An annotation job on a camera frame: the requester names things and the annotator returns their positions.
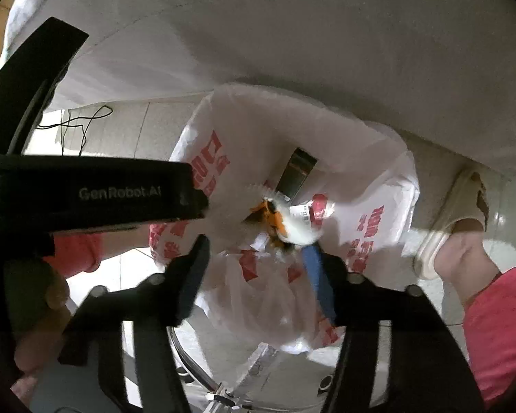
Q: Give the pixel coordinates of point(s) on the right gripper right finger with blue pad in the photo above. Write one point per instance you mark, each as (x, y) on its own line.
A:
(427, 370)

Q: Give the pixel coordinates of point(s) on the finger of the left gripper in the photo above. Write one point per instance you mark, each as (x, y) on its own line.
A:
(63, 194)

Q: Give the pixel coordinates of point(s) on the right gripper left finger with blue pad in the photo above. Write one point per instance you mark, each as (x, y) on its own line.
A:
(93, 339)

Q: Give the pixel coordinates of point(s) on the white orange snack wrapper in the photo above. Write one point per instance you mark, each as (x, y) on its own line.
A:
(296, 225)

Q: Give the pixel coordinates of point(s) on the white red plastic trash bag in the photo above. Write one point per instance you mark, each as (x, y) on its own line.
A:
(281, 172)

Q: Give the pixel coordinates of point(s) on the person's left hand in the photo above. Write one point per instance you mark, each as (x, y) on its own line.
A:
(41, 343)

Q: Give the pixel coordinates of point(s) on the red trouser left leg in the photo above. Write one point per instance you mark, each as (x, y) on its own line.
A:
(79, 253)

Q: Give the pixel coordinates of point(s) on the red trouser leg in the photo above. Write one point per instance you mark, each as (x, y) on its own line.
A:
(79, 253)
(490, 331)

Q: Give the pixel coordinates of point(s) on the right foot beige slipper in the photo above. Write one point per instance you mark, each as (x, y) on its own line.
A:
(466, 200)

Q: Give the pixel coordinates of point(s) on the red trouser right leg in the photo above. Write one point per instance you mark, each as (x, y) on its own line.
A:
(490, 331)

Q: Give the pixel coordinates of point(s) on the bed with circle-pattern sheet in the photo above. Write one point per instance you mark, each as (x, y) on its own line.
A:
(444, 70)

